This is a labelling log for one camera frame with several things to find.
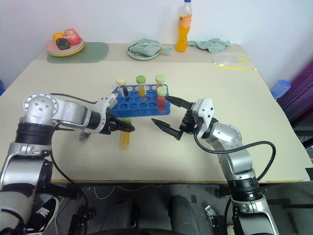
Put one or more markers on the purple fabric object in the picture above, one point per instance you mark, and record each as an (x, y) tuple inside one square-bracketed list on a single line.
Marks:
[(302, 88)]

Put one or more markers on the light green crumpled cloth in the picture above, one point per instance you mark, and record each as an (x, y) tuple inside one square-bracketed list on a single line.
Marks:
[(210, 44)]

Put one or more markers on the clear plastic zip bag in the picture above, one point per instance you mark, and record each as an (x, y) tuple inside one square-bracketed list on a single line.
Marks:
[(231, 60)]

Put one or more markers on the dark green toy fruit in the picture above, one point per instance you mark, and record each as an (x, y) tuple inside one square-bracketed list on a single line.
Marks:
[(62, 44)]

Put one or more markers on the blue ribbed stack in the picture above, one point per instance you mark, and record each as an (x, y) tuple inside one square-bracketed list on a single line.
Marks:
[(281, 88)]

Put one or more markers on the orange soda bottle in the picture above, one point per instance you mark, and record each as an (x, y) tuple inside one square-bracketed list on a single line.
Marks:
[(184, 36)]

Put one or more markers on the orange test tube green cap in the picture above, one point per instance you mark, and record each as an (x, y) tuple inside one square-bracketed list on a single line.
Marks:
[(141, 88)]

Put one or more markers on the pink plate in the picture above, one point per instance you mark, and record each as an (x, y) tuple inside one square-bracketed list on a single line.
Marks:
[(73, 47)]

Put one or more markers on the blue test tube rack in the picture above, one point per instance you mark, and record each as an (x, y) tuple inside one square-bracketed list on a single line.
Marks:
[(137, 106)]

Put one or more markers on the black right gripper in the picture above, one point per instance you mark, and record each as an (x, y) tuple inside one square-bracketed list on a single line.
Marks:
[(189, 122)]

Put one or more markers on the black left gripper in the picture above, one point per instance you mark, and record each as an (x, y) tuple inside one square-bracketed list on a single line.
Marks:
[(111, 126)]

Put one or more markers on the yellow test tube green cap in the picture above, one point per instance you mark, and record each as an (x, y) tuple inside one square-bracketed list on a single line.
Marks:
[(125, 140)]

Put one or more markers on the silver metal caster clamp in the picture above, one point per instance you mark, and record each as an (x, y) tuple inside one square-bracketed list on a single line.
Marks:
[(211, 216)]

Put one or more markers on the test tube pale yellow cap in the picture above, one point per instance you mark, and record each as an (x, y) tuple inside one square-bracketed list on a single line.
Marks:
[(120, 80)]

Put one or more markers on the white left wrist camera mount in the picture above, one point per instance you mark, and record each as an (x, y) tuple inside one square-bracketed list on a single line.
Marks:
[(104, 105)]

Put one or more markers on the red test tube green cap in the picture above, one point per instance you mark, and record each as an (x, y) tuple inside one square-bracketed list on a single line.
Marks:
[(161, 100), (160, 79)]

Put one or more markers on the yellow plate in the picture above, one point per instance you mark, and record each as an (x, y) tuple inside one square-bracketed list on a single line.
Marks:
[(66, 55)]

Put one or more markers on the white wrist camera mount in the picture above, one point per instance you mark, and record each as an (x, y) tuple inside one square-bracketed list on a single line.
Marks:
[(204, 110), (104, 105)]

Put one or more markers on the green placemat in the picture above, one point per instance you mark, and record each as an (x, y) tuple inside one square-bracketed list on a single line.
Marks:
[(94, 52)]

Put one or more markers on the red toy apple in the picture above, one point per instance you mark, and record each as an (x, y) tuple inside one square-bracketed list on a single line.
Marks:
[(72, 36)]

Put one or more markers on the blue object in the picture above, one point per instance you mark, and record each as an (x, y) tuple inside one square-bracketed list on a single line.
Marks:
[(2, 87)]

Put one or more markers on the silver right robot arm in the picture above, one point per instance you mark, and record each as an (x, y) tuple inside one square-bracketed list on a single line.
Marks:
[(234, 156)]

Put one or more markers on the light green plate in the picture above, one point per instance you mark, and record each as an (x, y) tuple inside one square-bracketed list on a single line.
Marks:
[(144, 58)]

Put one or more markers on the black and white shoe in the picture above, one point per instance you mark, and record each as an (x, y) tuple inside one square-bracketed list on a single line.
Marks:
[(45, 215)]

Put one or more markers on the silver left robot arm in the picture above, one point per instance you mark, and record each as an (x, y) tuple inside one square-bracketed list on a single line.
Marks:
[(68, 112)]

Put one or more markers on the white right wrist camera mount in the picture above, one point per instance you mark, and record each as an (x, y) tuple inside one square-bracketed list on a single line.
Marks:
[(204, 110)]

